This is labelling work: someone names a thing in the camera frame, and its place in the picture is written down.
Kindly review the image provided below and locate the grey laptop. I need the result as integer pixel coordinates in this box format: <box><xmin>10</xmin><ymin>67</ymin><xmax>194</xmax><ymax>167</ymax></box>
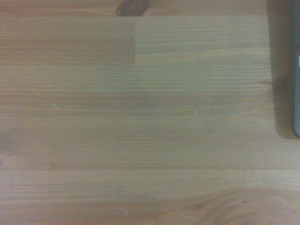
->
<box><xmin>289</xmin><ymin>0</ymin><xmax>300</xmax><ymax>138</ymax></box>

